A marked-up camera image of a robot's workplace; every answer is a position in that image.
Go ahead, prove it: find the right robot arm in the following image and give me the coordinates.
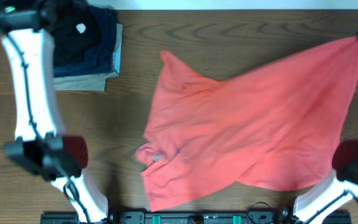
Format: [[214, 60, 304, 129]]
[[276, 33, 358, 223]]

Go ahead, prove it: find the left black cable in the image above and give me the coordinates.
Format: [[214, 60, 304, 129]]
[[6, 34, 91, 224]]

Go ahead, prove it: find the light blue folded garment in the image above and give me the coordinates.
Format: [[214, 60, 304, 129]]
[[112, 42, 122, 76]]

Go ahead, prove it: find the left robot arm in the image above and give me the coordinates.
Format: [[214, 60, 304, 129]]
[[0, 1, 114, 223]]

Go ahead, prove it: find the navy folded garment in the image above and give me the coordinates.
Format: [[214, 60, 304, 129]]
[[53, 6, 117, 78]]

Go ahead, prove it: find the black folded garment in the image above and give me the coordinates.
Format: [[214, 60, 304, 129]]
[[50, 9, 101, 66]]

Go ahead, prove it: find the red printed t-shirt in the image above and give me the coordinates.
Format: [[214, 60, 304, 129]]
[[136, 37, 358, 211]]

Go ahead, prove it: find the beige folded garment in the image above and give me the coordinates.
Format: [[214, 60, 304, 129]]
[[53, 24, 124, 91]]

